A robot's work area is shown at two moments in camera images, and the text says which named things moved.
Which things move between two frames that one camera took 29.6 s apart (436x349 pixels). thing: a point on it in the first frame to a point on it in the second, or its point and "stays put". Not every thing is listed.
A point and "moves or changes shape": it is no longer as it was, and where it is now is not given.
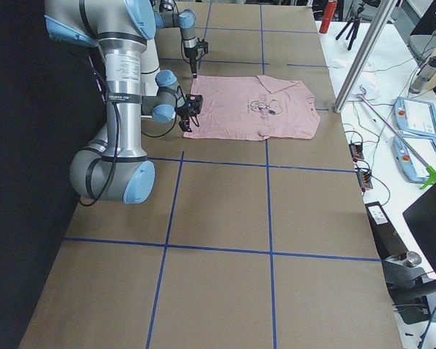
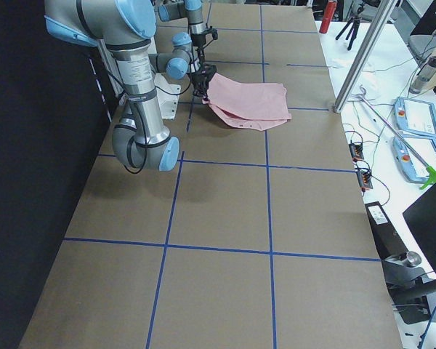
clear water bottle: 425,74 stays put
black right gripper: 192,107 to 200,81
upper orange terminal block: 356,151 stays put
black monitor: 429,219 stays put
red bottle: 328,16 stays put
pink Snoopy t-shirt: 253,107 moves or changes shape
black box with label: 387,241 stays put
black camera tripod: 353,25 stays put
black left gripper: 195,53 to 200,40
